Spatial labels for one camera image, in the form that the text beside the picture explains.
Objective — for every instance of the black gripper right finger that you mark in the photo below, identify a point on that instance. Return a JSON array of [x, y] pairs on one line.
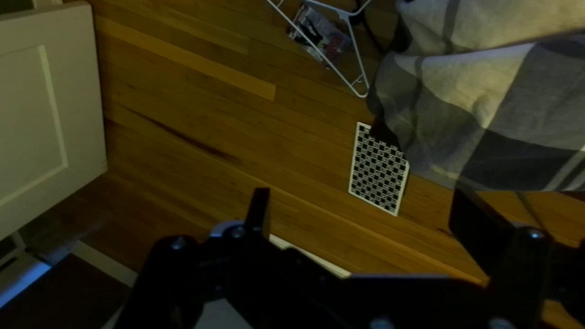
[[478, 228]]

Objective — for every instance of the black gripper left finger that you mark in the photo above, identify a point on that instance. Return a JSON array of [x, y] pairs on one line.
[[258, 210]]

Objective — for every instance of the white floor vent grille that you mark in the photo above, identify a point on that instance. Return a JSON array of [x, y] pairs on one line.
[[377, 170]]

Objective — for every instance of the small printed package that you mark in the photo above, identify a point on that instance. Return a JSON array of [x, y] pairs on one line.
[[326, 29]]

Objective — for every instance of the white panel door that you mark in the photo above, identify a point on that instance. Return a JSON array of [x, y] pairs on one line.
[[37, 109]]

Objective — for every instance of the white clothes hanger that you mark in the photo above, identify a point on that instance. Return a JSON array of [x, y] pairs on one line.
[[348, 75]]

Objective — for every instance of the plaid yellow grey duvet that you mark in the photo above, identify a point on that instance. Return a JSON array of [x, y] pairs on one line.
[[487, 91]]

